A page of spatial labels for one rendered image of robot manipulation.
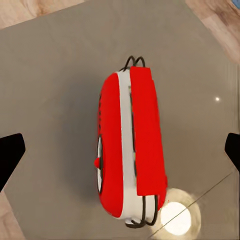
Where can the radio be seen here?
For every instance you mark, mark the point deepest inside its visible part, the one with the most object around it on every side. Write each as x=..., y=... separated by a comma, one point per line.
x=131, y=179

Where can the coffee table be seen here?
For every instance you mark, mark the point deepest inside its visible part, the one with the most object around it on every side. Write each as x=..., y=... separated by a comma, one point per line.
x=52, y=71

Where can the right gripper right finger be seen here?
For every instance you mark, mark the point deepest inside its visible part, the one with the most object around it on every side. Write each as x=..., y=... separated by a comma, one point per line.
x=232, y=148

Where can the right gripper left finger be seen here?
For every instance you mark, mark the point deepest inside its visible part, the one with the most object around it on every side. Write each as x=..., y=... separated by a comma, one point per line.
x=12, y=148

